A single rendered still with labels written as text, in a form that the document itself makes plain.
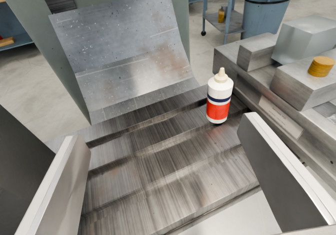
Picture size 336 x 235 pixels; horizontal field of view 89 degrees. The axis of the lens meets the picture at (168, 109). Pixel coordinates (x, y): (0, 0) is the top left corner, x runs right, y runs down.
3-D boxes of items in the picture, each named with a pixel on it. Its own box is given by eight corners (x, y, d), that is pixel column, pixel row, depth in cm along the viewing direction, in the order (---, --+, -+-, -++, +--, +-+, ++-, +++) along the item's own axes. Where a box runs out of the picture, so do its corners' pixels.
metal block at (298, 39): (325, 62, 28) (347, 23, 24) (295, 72, 27) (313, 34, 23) (297, 49, 32) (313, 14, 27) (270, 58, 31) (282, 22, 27)
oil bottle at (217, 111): (231, 119, 33) (242, 70, 25) (213, 127, 32) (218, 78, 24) (219, 106, 36) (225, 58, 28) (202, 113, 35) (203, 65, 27)
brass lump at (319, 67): (332, 74, 22) (340, 61, 21) (318, 79, 22) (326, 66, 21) (316, 66, 24) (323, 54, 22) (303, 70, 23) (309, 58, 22)
